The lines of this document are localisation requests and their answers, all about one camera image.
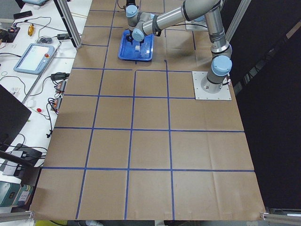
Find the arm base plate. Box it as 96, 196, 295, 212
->
192, 71, 232, 101
185, 20, 208, 32

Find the blue plastic tray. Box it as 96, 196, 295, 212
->
118, 30, 154, 61

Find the black phone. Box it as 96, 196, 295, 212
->
13, 10, 32, 19

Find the aluminium frame post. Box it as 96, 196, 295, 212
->
54, 0, 82, 49

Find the teach pendant tablet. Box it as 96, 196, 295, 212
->
14, 43, 55, 75

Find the black monitor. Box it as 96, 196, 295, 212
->
0, 85, 31, 151

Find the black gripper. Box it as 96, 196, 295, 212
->
126, 29, 144, 45

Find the yellow brass tool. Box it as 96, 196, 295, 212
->
28, 24, 35, 37

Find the black power adapter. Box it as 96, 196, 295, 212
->
57, 33, 70, 40

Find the brown paper table cover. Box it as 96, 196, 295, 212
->
30, 0, 264, 220

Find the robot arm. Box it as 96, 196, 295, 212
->
124, 0, 232, 94

